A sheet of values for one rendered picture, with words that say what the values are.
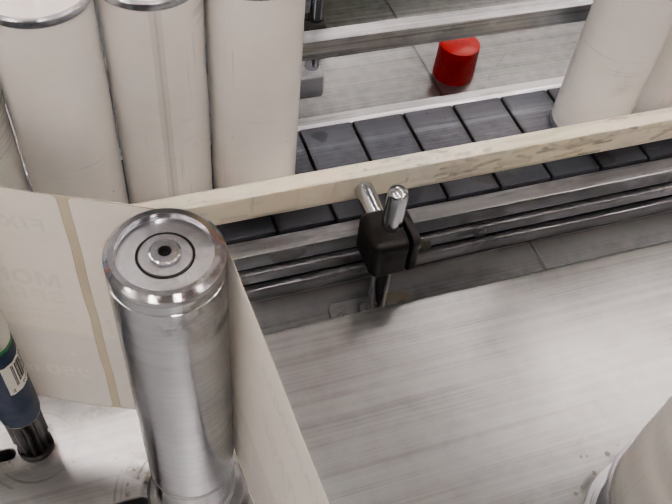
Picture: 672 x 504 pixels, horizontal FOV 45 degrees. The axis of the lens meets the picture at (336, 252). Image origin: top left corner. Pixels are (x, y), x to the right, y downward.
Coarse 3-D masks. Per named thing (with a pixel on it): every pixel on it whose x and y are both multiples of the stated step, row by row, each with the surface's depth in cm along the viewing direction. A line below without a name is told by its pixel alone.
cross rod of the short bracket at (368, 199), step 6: (360, 186) 49; (366, 186) 49; (372, 186) 49; (354, 192) 50; (360, 192) 49; (366, 192) 49; (372, 192) 49; (360, 198) 49; (366, 198) 49; (372, 198) 48; (378, 198) 49; (360, 204) 49; (366, 204) 48; (372, 204) 48; (378, 204) 48; (366, 210) 48; (372, 210) 48; (378, 210) 48
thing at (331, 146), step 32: (512, 96) 60; (544, 96) 60; (320, 128) 56; (352, 128) 57; (384, 128) 57; (416, 128) 57; (448, 128) 57; (480, 128) 58; (512, 128) 58; (544, 128) 58; (320, 160) 54; (352, 160) 55; (576, 160) 56; (608, 160) 57; (640, 160) 57; (416, 192) 53; (448, 192) 54; (480, 192) 54; (224, 224) 50; (256, 224) 50; (288, 224) 51; (320, 224) 51
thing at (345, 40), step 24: (552, 0) 54; (576, 0) 54; (360, 24) 50; (384, 24) 51; (408, 24) 51; (432, 24) 51; (456, 24) 52; (480, 24) 52; (504, 24) 53; (528, 24) 54; (552, 24) 54; (312, 48) 49; (336, 48) 50; (360, 48) 51; (384, 48) 51
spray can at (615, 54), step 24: (600, 0) 50; (624, 0) 49; (648, 0) 48; (600, 24) 51; (624, 24) 50; (648, 24) 49; (576, 48) 54; (600, 48) 52; (624, 48) 51; (648, 48) 51; (576, 72) 54; (600, 72) 52; (624, 72) 52; (648, 72) 53; (576, 96) 55; (600, 96) 54; (624, 96) 54; (552, 120) 58; (576, 120) 56
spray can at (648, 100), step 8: (664, 48) 55; (664, 56) 55; (656, 64) 56; (664, 64) 55; (656, 72) 56; (664, 72) 55; (648, 80) 57; (656, 80) 56; (664, 80) 56; (648, 88) 57; (656, 88) 57; (664, 88) 56; (640, 96) 58; (648, 96) 57; (656, 96) 57; (664, 96) 57; (640, 104) 58; (648, 104) 58; (656, 104) 57; (664, 104) 57; (632, 112) 59; (640, 112) 58
